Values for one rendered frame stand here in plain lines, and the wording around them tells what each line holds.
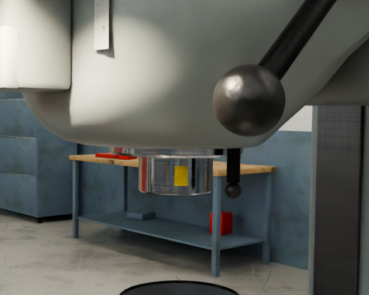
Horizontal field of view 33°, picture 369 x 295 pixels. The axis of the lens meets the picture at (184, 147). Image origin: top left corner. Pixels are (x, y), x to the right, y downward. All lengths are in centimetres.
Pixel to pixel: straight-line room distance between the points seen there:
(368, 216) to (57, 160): 711
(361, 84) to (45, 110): 21
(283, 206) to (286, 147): 53
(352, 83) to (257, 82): 20
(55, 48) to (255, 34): 10
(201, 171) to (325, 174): 40
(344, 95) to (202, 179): 12
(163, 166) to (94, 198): 748
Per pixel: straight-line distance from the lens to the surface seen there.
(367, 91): 44
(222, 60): 31
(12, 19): 32
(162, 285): 270
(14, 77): 31
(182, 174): 38
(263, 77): 25
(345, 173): 76
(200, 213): 643
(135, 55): 30
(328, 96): 46
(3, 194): 841
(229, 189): 36
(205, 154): 36
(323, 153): 77
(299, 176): 557
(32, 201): 777
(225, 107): 25
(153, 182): 38
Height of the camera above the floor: 133
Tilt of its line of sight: 3 degrees down
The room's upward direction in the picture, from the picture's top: 1 degrees clockwise
